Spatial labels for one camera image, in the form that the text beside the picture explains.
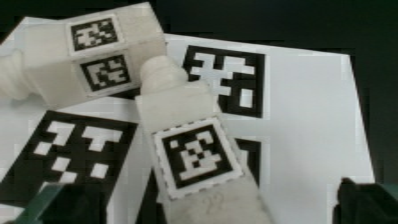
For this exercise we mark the white leg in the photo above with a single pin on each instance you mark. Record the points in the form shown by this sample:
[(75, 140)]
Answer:
[(71, 59), (208, 189)]

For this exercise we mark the white marker sheet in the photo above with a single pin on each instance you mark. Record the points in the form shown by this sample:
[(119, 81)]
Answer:
[(286, 98)]

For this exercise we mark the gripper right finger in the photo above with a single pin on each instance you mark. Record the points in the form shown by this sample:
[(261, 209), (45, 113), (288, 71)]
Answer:
[(366, 203)]

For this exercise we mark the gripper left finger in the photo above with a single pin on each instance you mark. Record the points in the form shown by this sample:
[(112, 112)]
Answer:
[(68, 204)]

